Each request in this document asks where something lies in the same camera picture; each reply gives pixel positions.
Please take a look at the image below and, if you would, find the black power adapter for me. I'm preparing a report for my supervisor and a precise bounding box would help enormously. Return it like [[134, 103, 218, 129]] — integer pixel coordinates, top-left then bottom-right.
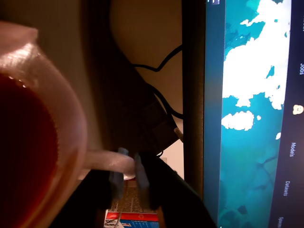
[[140, 98, 178, 154]]

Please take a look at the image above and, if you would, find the red white blue carton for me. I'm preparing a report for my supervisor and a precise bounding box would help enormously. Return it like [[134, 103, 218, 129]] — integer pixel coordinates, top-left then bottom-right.
[[104, 178, 167, 228]]

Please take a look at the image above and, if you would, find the computer monitor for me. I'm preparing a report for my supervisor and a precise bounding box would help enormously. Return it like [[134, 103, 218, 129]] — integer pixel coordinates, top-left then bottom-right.
[[182, 0, 304, 228]]

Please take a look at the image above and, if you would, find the translucent pink kettle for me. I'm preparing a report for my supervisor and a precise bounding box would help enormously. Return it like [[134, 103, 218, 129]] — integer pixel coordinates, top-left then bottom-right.
[[0, 20, 137, 228]]

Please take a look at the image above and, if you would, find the black cable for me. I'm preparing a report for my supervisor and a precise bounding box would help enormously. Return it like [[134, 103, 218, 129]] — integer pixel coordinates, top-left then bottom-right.
[[146, 82, 184, 119], [132, 44, 183, 72]]

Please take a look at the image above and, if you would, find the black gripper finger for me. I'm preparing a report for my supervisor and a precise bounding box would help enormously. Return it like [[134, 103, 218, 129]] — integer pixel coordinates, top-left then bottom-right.
[[134, 152, 217, 228], [49, 147, 130, 228]]

